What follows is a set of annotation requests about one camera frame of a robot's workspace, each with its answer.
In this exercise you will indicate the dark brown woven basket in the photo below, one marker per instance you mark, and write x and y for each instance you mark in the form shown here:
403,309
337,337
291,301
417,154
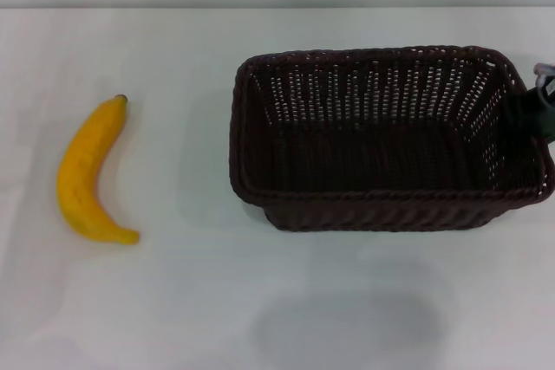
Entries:
390,209

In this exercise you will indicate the yellow banana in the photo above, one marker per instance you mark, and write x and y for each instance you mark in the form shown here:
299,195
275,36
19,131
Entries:
82,179

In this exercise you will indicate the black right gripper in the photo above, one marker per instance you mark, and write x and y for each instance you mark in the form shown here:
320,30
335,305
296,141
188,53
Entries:
548,121

